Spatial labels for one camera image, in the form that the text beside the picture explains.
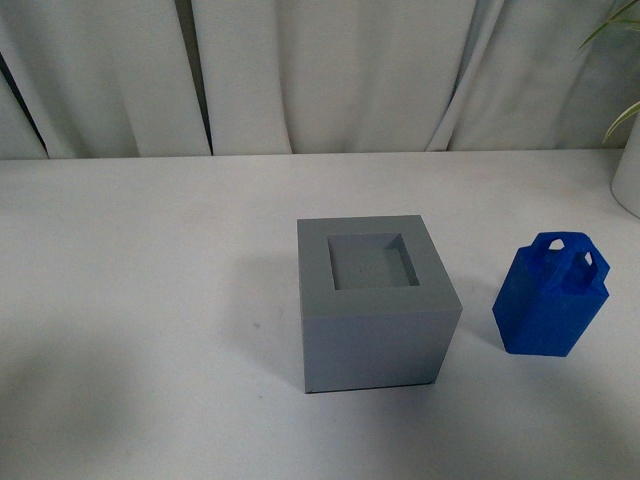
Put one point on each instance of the blue plastic part with handles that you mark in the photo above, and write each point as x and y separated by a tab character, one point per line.
553	290

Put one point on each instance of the gray cube base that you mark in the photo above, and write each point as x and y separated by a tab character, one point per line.
378	308

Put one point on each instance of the white curtain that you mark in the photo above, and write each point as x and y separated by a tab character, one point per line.
98	79

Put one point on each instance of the white plant pot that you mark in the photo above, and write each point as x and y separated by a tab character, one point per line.
625	184

